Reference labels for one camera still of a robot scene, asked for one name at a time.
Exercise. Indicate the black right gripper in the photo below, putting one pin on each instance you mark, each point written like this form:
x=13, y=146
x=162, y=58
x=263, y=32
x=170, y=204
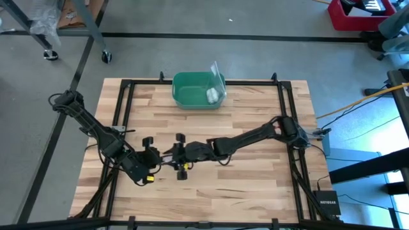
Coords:
x=191, y=151

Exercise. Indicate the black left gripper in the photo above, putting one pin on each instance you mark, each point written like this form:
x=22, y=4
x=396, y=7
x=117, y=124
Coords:
x=151, y=156

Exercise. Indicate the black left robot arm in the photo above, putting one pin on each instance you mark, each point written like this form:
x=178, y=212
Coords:
x=105, y=140

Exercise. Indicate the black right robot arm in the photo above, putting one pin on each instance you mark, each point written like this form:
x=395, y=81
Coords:
x=249, y=137

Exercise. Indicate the white bandage roll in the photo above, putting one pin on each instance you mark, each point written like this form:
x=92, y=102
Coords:
x=211, y=95

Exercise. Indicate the green plastic bin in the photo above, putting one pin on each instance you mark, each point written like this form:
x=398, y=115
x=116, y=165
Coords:
x=188, y=92

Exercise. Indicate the upright clear plastic bag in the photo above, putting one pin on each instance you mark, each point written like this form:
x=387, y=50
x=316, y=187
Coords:
x=219, y=80

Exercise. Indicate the grey metal wheeled rack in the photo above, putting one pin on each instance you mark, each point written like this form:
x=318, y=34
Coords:
x=87, y=22

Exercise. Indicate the black Netgear box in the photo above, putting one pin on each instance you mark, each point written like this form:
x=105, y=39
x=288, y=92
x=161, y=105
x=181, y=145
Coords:
x=327, y=202

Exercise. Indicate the brown cardboard box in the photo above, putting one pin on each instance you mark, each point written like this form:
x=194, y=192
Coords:
x=68, y=14

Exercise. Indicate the clear plastic wrap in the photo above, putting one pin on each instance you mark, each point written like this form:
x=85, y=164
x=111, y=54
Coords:
x=44, y=19

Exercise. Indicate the black metal beam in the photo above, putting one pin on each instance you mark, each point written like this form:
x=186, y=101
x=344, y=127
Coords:
x=367, y=166

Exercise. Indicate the red plastic bin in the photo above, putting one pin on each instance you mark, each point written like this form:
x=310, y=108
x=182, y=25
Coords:
x=338, y=19

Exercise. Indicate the person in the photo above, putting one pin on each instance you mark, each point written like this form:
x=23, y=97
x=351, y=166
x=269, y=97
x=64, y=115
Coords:
x=394, y=32

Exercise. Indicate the black metal table frame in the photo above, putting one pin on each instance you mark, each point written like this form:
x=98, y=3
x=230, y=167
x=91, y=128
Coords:
x=143, y=82

